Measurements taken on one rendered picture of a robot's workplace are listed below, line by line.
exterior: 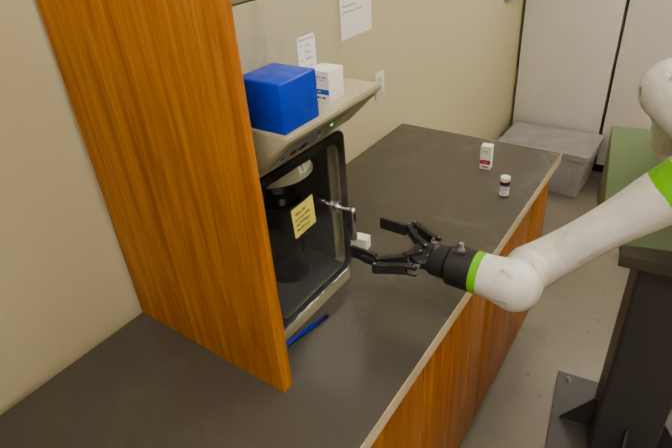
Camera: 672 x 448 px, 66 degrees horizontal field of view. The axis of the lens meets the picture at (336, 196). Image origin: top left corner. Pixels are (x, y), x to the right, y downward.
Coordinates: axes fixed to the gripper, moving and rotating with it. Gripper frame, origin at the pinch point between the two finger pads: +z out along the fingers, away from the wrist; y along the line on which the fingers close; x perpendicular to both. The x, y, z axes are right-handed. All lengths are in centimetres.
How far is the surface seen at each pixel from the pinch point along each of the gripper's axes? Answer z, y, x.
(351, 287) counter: 7.9, -1.9, 20.4
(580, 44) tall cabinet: 13, -285, 24
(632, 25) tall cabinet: -15, -285, 10
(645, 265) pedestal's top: -56, -52, 22
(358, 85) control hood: 2.7, -2.0, -36.6
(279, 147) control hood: 0.8, 26.4, -34.6
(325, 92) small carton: 3.3, 8.9, -38.5
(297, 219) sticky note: 9.3, 14.7, -10.5
